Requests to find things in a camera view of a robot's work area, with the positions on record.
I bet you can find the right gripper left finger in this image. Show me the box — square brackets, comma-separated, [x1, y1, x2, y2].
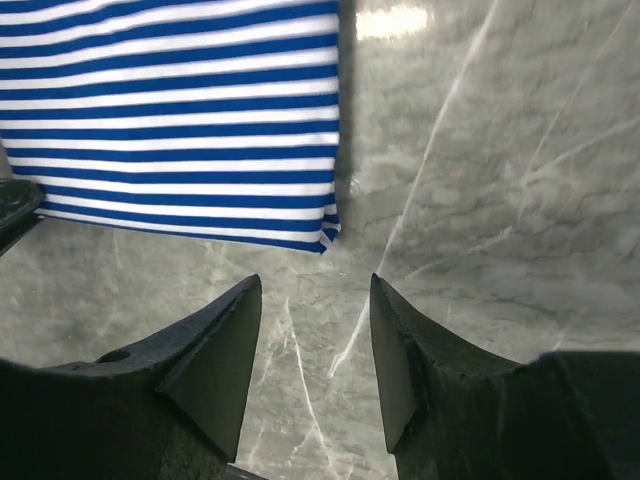
[1, 275, 262, 479]

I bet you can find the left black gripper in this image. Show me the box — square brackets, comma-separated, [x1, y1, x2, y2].
[0, 179, 45, 255]

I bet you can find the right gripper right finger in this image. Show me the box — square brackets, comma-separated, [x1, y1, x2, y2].
[370, 276, 639, 479]

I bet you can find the blue white striped tank top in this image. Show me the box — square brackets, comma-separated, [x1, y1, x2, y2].
[1, 1, 341, 253]

